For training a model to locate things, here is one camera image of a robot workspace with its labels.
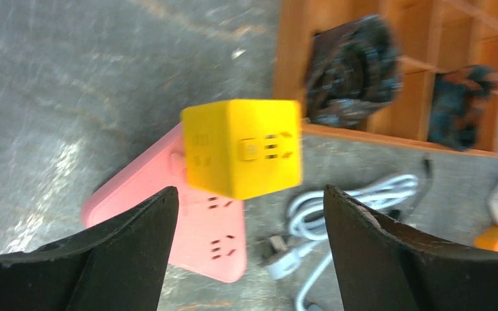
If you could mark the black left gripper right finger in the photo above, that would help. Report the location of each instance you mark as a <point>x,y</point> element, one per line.
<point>383,264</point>

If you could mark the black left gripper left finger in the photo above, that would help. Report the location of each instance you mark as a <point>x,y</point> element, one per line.
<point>118,264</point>

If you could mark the yellow cube socket adapter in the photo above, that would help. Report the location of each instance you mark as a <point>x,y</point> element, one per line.
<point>243,148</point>

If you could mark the pink triangular power strip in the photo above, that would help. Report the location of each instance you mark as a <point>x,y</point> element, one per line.
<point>210,237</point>

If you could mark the rolled dark orange-patterned tie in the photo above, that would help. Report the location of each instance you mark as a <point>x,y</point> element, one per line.
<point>460,100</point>

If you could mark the rolled dark floral tie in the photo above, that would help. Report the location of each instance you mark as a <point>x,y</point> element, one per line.
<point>353,72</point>

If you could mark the wooden compartment tray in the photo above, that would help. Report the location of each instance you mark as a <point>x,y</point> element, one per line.
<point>434,36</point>

